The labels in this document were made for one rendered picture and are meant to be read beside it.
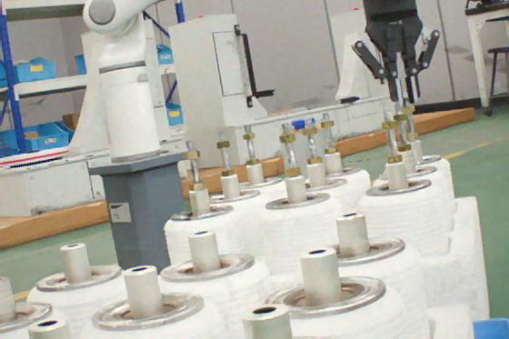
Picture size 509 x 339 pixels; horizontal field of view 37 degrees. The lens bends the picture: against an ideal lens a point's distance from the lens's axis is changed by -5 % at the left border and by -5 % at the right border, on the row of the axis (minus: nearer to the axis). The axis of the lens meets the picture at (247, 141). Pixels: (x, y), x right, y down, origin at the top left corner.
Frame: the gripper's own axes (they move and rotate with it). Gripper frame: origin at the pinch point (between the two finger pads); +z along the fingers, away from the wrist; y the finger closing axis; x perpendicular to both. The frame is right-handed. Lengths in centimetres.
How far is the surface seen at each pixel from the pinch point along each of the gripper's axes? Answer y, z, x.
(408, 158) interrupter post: 4.9, 8.1, 11.9
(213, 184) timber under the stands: 12, 32, -241
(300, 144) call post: 12.1, 6.2, -20.4
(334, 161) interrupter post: 10.9, 8.3, -3.7
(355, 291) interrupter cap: 25, 10, 61
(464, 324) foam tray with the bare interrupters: 15, 17, 51
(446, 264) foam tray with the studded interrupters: 8.3, 17.6, 30.6
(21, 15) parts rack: 127, -104, -566
